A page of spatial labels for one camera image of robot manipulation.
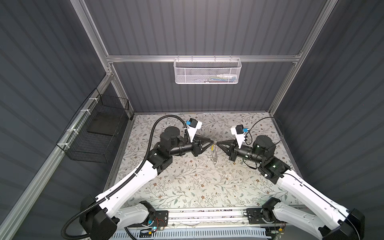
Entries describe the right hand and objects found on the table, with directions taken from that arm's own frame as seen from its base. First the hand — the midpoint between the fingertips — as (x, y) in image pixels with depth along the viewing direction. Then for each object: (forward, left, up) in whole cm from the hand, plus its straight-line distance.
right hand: (219, 145), depth 66 cm
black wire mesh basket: (+7, +62, 0) cm, 62 cm away
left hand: (0, +3, +3) cm, 4 cm away
